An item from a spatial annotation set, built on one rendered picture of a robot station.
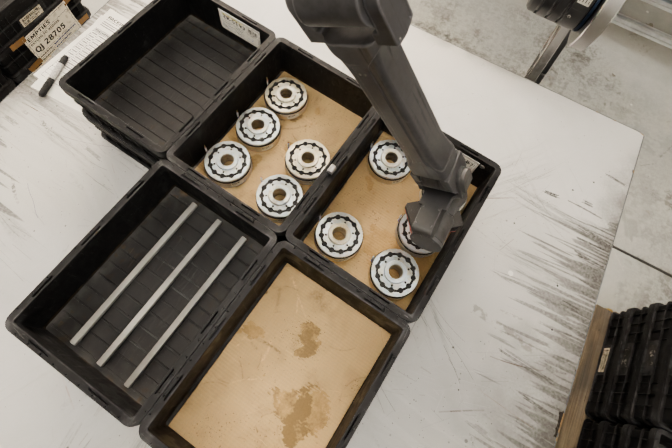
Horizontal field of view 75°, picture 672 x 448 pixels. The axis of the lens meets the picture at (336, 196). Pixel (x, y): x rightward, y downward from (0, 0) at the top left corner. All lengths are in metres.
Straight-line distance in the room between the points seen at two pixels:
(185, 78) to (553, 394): 1.15
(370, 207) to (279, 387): 0.42
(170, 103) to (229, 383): 0.65
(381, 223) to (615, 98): 1.90
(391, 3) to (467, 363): 0.86
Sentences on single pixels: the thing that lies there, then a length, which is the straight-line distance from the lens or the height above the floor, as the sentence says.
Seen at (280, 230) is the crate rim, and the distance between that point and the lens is 0.86.
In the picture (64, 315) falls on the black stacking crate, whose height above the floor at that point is 0.83.
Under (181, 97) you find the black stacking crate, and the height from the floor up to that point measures 0.83.
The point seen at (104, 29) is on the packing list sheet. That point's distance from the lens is 1.53.
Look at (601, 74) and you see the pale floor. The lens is 2.74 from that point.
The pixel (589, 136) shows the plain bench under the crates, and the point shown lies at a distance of 1.48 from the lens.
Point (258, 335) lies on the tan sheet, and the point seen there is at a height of 0.83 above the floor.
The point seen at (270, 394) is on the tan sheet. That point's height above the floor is 0.83.
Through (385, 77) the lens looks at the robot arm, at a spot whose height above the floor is 1.36.
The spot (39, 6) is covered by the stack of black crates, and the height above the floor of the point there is 0.52.
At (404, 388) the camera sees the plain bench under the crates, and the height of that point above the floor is 0.70.
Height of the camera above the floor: 1.75
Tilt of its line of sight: 67 degrees down
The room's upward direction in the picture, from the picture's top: 11 degrees clockwise
